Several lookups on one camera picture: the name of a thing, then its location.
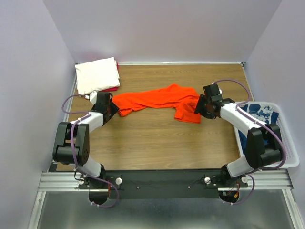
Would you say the orange t shirt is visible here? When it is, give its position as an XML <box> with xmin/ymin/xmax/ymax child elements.
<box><xmin>112</xmin><ymin>83</ymin><xmax>201</xmax><ymax>124</ymax></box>

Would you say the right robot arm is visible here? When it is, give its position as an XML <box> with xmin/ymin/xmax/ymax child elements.
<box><xmin>195</xmin><ymin>83</ymin><xmax>286</xmax><ymax>187</ymax></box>

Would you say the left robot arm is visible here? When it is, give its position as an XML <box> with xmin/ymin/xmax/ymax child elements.
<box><xmin>52</xmin><ymin>92</ymin><xmax>119</xmax><ymax>188</ymax></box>

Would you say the folded red t shirt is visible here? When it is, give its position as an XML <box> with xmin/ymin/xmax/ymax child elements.
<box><xmin>99</xmin><ymin>60</ymin><xmax>120</xmax><ymax>92</ymax></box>

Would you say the folded white t shirt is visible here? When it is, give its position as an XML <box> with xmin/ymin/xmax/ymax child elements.
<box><xmin>75</xmin><ymin>57</ymin><xmax>120</xmax><ymax>94</ymax></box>

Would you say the navy patterned t shirt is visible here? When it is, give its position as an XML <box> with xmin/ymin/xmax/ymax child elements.
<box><xmin>237</xmin><ymin>103</ymin><xmax>283</xmax><ymax>169</ymax></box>

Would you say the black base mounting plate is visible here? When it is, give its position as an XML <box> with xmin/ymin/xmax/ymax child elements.
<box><xmin>77</xmin><ymin>169</ymin><xmax>248</xmax><ymax>206</ymax></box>

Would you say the white plastic basket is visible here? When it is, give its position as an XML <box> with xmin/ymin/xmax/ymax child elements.
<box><xmin>234</xmin><ymin>102</ymin><xmax>299</xmax><ymax>169</ymax></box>

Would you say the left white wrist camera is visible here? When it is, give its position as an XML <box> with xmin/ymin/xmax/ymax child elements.
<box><xmin>85</xmin><ymin>91</ymin><xmax>98</xmax><ymax>104</ymax></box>

